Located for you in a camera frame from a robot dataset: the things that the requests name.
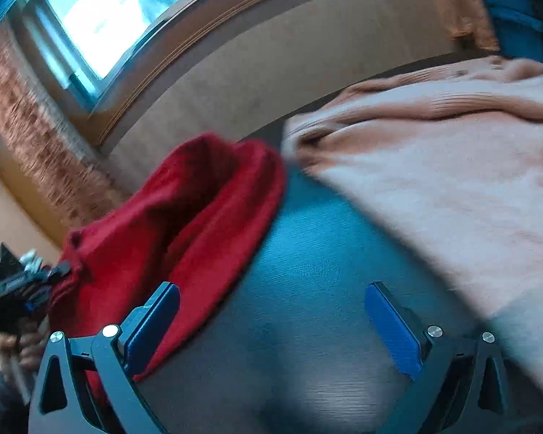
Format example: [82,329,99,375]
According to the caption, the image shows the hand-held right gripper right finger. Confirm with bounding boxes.
[364,281,512,434]

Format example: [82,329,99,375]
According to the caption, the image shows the red knit sweater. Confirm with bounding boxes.
[47,133,286,410]

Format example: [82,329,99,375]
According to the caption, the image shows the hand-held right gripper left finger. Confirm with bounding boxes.
[29,281,182,434]

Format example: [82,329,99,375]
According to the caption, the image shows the orange fringed cloth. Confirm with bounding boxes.
[412,0,501,54]

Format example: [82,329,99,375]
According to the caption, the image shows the teal cloth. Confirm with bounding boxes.
[468,0,543,63]

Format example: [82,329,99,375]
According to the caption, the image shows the brown patterned curtain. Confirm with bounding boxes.
[0,31,130,238]

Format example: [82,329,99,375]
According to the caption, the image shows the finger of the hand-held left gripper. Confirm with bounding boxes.
[43,261,72,281]

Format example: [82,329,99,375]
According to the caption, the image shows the pink knit sweater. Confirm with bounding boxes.
[283,56,543,322]

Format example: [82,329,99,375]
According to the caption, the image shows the person's left hand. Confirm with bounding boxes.
[0,319,48,371]

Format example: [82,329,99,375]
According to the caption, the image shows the window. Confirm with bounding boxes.
[9,0,236,111]

